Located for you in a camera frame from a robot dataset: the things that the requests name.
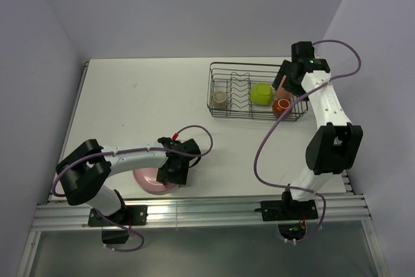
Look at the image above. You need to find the pink plastic cup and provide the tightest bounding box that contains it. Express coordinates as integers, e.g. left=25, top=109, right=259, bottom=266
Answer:
left=275, top=75, right=292, bottom=101

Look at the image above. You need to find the pink plate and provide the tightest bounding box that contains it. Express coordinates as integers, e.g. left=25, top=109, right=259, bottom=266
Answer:
left=132, top=168, right=178, bottom=195

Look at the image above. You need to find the orange and black mug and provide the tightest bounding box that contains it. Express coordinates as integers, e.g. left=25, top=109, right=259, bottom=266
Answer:
left=272, top=98, right=292, bottom=117

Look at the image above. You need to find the white and green bowl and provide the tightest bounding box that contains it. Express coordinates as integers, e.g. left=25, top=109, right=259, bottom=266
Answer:
left=250, top=83, right=273, bottom=106

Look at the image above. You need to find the speckled ceramic ramekin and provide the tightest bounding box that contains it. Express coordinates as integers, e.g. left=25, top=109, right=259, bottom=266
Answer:
left=212, top=90, right=228, bottom=109

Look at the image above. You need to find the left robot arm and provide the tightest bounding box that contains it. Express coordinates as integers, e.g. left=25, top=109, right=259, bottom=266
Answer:
left=56, top=137, right=201, bottom=224

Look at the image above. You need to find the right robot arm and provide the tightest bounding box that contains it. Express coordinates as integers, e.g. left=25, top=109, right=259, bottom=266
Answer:
left=272, top=42, right=363, bottom=219

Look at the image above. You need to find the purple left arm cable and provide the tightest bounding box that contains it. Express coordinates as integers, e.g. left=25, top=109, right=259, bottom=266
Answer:
left=51, top=124, right=214, bottom=254

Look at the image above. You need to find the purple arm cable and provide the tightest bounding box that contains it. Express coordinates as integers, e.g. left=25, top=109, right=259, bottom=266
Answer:
left=51, top=124, right=214, bottom=254
left=253, top=39, right=362, bottom=242

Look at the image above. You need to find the wire dish rack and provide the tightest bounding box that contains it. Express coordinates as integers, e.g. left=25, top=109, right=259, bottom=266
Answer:
left=206, top=62, right=309, bottom=122

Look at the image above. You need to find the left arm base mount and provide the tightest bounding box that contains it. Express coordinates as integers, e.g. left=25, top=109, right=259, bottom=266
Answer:
left=87, top=204, right=149, bottom=246

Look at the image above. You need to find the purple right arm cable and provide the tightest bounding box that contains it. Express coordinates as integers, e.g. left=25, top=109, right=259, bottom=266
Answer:
left=253, top=39, right=362, bottom=242

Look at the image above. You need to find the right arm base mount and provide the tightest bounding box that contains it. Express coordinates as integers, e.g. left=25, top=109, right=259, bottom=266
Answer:
left=254, top=191, right=318, bottom=241

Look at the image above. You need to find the aluminium table rail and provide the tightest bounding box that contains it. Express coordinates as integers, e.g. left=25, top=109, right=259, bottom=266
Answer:
left=30, top=193, right=371, bottom=232

